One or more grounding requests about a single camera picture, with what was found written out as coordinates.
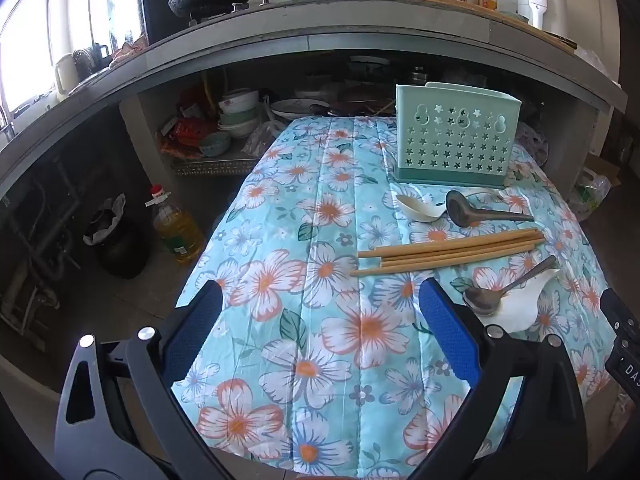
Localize stack of bowls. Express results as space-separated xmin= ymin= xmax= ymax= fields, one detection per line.
xmin=217 ymin=87 xmax=261 ymax=138

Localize purple plastic bag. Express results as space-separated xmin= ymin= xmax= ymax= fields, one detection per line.
xmin=517 ymin=122 xmax=548 ymax=166

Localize green plastic utensil holder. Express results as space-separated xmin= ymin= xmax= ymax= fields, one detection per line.
xmin=393 ymin=82 xmax=518 ymax=191

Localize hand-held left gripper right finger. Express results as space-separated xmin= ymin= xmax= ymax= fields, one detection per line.
xmin=410 ymin=276 xmax=591 ymax=480

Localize red snack packets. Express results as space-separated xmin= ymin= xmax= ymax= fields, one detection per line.
xmin=157 ymin=117 xmax=211 ymax=161

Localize white plate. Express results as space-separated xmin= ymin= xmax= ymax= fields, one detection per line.
xmin=270 ymin=97 xmax=331 ymax=121

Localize black trash bin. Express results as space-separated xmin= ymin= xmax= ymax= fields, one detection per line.
xmin=82 ymin=192 xmax=151 ymax=280

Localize gas stove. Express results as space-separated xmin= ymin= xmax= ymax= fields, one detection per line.
xmin=185 ymin=0 xmax=396 ymax=28

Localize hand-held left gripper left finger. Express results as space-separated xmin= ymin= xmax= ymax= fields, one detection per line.
xmin=52 ymin=279 xmax=236 ymax=480

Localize grey drain pipe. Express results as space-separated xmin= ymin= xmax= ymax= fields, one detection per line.
xmin=0 ymin=250 xmax=81 ymax=336

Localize white jug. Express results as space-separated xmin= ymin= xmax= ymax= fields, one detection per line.
xmin=54 ymin=52 xmax=81 ymax=101

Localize dark metal ladle spoon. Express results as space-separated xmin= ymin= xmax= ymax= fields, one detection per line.
xmin=445 ymin=190 xmax=536 ymax=228

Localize white green plastic bag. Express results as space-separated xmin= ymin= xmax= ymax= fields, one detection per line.
xmin=570 ymin=167 xmax=613 ymax=221

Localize metal wire rack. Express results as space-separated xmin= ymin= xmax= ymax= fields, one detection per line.
xmin=172 ymin=155 xmax=263 ymax=177

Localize black kettle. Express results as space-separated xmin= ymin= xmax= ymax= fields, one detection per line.
xmin=72 ymin=42 xmax=111 ymax=73

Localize teal bowl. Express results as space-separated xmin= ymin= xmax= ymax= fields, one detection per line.
xmin=198 ymin=130 xmax=232 ymax=157

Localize cooking oil bottle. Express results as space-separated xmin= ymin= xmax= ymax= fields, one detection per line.
xmin=145 ymin=185 xmax=206 ymax=263

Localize floral quilted blanket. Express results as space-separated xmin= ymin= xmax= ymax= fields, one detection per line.
xmin=172 ymin=115 xmax=621 ymax=480

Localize clear plastic bag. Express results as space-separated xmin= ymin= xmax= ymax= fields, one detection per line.
xmin=242 ymin=120 xmax=286 ymax=158

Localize cardboard box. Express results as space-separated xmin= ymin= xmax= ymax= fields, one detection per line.
xmin=582 ymin=152 xmax=623 ymax=186

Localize white kitchen appliance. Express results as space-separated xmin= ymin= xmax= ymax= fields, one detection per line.
xmin=516 ymin=0 xmax=568 ymax=36

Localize white ceramic spoon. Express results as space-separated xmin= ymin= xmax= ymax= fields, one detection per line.
xmin=470 ymin=267 xmax=563 ymax=333
xmin=395 ymin=192 xmax=448 ymax=222

